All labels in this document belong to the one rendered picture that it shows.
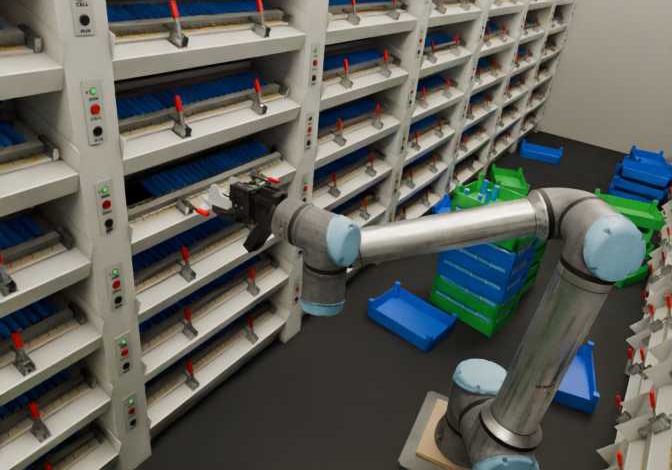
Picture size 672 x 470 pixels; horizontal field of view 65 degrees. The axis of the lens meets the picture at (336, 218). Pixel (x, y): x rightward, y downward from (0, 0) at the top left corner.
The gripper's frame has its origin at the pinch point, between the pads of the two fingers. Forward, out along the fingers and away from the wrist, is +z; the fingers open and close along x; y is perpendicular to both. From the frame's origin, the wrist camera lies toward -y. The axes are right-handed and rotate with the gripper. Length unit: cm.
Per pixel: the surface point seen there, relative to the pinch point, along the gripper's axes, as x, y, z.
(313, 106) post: -52, 9, 10
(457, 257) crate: -105, -55, -27
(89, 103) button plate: 20.2, 23.2, 10.1
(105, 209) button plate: 19.6, 0.9, 10.6
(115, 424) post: 24, -59, 13
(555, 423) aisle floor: -73, -83, -80
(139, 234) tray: 11.0, -9.4, 12.4
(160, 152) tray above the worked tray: 4.6, 9.1, 10.9
